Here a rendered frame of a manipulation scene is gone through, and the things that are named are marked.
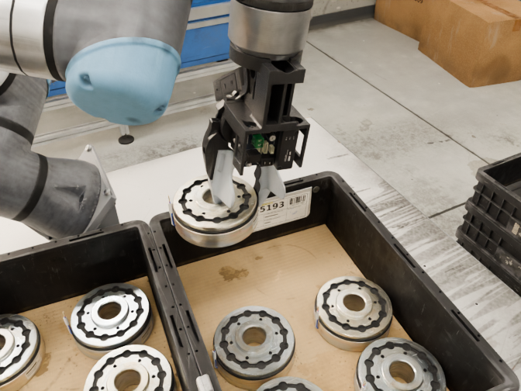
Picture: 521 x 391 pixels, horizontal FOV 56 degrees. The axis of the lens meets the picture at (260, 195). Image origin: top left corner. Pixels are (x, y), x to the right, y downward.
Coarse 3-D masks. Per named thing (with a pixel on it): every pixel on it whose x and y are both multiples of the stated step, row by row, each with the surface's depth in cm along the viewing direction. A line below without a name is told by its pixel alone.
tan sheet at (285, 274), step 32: (224, 256) 76; (256, 256) 76; (288, 256) 76; (320, 256) 76; (192, 288) 72; (224, 288) 72; (256, 288) 72; (288, 288) 72; (320, 288) 72; (288, 320) 67; (320, 352) 63; (352, 352) 63; (224, 384) 60; (320, 384) 60; (352, 384) 60
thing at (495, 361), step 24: (168, 216) 69; (384, 240) 66; (168, 264) 62; (408, 264) 62; (432, 288) 59; (192, 312) 56; (456, 312) 56; (192, 336) 54; (480, 336) 54; (216, 384) 49; (504, 384) 49
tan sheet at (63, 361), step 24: (144, 288) 72; (24, 312) 68; (48, 312) 68; (48, 336) 65; (72, 336) 65; (48, 360) 63; (72, 360) 63; (96, 360) 63; (168, 360) 63; (48, 384) 60; (72, 384) 60
